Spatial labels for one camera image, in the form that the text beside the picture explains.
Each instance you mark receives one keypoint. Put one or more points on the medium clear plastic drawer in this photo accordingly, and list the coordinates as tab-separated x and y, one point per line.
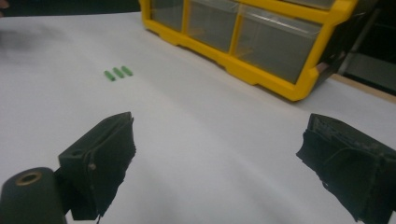
211	23

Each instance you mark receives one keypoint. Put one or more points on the small clear plastic drawer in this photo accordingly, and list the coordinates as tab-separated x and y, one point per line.
166	14

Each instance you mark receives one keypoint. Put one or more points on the grey metal stand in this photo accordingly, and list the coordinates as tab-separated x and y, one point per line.
370	70

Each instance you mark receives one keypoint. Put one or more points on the green plastic wall plug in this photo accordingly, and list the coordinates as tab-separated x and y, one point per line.
127	71
118	72
109	76

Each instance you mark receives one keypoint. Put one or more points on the wide clear plastic drawer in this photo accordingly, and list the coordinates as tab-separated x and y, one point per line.
311	3
277	49

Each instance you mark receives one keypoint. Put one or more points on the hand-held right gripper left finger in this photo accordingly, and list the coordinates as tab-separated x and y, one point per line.
102	161

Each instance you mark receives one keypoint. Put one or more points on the yellow drawer cabinet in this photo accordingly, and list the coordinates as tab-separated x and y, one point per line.
306	79

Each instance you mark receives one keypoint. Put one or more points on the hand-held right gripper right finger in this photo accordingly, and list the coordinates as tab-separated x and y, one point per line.
351	161

